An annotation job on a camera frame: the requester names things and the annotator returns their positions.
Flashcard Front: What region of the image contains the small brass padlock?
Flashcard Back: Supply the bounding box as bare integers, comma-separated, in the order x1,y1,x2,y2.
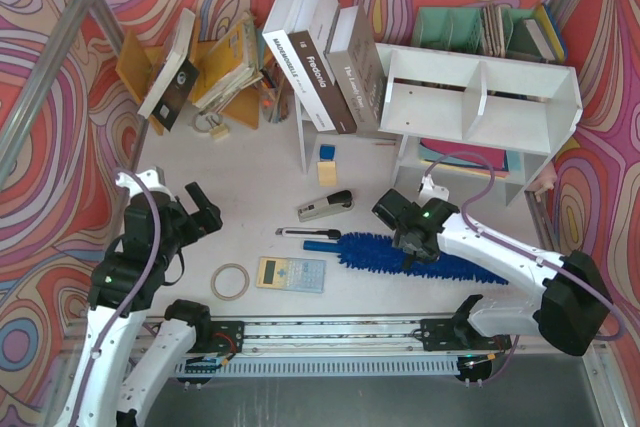
191,112,230,140

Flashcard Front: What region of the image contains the black and white leaning book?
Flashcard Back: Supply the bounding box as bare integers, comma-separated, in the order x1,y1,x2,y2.
138,8,199,131

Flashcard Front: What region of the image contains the yellow and blue calculator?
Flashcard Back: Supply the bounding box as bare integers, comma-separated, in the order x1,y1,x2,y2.
256,257,326,294

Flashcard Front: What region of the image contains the blue microfiber duster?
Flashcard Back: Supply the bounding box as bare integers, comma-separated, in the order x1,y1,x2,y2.
303,233,508,285

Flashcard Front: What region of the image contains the white bookshelf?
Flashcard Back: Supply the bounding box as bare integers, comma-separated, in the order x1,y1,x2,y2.
376,43,583,204

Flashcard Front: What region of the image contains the yellow wooden book rack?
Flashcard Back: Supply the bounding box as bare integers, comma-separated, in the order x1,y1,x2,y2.
116,9,234,130

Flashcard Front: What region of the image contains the white Mademoiselle book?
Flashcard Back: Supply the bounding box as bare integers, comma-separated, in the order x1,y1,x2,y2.
261,0,332,132

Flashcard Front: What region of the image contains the coloured paper sheets stack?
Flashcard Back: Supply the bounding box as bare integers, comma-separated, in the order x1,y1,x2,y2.
417,138,522,179

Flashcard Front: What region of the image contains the brown Fredonia book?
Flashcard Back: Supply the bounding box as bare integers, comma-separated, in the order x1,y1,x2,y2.
289,0,357,134

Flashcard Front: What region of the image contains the small white side shelf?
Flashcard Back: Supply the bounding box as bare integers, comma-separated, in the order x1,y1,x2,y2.
293,94,337,174

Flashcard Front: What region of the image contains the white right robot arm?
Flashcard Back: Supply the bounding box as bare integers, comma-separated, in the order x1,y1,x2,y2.
372,175,614,356

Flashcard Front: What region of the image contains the grey Lonely Ones book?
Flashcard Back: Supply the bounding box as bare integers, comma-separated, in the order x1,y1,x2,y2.
327,5,387,136

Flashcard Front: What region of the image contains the blue eraser block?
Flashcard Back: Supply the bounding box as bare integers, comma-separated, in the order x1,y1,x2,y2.
319,144,336,162

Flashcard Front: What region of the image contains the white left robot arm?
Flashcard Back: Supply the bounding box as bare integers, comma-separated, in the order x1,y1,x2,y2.
57,168,223,426

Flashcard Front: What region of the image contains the mint green file organizer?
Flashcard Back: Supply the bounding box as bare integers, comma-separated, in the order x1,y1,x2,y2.
411,7,557,63

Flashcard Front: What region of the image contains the grey and black stapler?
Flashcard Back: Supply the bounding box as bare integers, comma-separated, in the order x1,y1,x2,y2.
297,190,354,222

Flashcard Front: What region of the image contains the pink pig figurine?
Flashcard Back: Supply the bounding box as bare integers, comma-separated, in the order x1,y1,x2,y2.
529,162,557,200

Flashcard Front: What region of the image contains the clear pencil cup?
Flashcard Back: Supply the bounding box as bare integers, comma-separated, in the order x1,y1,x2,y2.
259,60,290,124

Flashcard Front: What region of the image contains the blue yellow book in organizer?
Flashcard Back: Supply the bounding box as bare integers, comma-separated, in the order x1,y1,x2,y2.
523,3,568,64

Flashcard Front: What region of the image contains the yellow worn books stack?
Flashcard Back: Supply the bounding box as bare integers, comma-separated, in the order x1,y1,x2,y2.
192,11,262,112

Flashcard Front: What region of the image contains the brown tape roll ring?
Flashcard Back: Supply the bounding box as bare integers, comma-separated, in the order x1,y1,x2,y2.
210,262,251,302

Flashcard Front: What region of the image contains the black and white utility knife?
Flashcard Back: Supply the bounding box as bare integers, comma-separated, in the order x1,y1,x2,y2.
275,227,342,240

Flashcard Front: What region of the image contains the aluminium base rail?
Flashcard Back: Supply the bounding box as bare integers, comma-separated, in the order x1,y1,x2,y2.
62,309,609,378

